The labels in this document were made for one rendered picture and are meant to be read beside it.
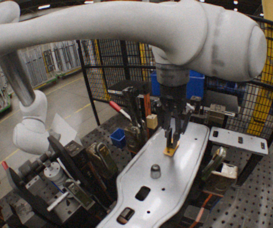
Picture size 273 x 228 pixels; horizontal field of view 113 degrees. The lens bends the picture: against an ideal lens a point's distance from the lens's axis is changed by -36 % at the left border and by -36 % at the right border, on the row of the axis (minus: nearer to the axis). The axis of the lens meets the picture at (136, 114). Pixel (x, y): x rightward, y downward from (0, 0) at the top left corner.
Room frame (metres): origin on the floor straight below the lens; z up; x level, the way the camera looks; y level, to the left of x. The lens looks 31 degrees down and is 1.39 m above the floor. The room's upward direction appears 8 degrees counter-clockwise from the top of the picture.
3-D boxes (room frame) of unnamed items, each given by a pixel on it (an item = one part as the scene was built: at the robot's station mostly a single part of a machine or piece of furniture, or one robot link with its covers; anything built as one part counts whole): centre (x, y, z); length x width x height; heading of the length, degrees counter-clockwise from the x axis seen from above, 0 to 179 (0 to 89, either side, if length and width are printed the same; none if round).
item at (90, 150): (0.33, 0.15, 0.88); 0.11 x 0.09 x 0.37; 52
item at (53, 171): (0.19, 0.28, 0.94); 0.18 x 0.13 x 0.49; 142
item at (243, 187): (0.24, -0.51, 0.84); 0.11 x 0.06 x 0.29; 52
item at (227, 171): (0.18, -0.24, 0.87); 0.12 x 0.09 x 0.35; 52
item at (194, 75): (0.77, -0.28, 1.10); 0.30 x 0.17 x 0.13; 62
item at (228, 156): (0.30, -0.31, 0.84); 0.11 x 0.10 x 0.28; 52
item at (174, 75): (0.35, -0.11, 1.28); 0.09 x 0.09 x 0.06
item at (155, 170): (0.25, -0.03, 1.02); 0.03 x 0.03 x 0.07
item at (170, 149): (0.35, -0.11, 1.02); 0.08 x 0.04 x 0.01; 142
